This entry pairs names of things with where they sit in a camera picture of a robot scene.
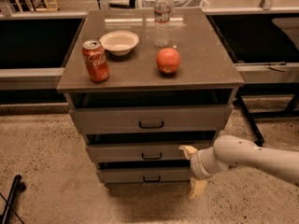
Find grey drawer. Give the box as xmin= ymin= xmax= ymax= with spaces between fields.
xmin=85 ymin=139 xmax=218 ymax=164
xmin=70 ymin=105 xmax=233 ymax=134
xmin=96 ymin=167 xmax=192 ymax=185

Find grey bottom drawer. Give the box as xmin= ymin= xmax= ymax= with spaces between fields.
xmin=96 ymin=167 xmax=192 ymax=185

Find black stand leg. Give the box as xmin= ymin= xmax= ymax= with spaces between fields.
xmin=0 ymin=175 xmax=26 ymax=224

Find grey middle drawer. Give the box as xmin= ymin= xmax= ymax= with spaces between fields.
xmin=85 ymin=139 xmax=218 ymax=164

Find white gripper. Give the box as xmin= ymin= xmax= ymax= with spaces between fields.
xmin=178 ymin=146 xmax=221 ymax=199

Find clear plastic water bottle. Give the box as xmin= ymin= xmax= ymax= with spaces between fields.
xmin=154 ymin=0 xmax=171 ymax=48

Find grey drawer cabinet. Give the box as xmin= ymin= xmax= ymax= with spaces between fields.
xmin=57 ymin=8 xmax=244 ymax=185

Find red apple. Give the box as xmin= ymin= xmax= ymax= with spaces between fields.
xmin=156 ymin=48 xmax=180 ymax=74

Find white wire basket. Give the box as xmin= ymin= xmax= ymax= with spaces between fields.
xmin=135 ymin=0 xmax=209 ymax=9

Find black table frame leg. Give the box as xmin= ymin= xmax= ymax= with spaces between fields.
xmin=235 ymin=85 xmax=299 ymax=147

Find grey metal rail table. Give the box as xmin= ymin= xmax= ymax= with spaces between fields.
xmin=1 ymin=8 xmax=298 ymax=92

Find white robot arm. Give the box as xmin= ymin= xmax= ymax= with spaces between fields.
xmin=179 ymin=135 xmax=299 ymax=199

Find grey top drawer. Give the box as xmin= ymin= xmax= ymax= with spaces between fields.
xmin=70 ymin=105 xmax=233 ymax=134

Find red cola can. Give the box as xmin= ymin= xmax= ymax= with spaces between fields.
xmin=82 ymin=40 xmax=109 ymax=82

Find white paper bowl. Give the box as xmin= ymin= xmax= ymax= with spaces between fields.
xmin=100 ymin=31 xmax=139 ymax=56

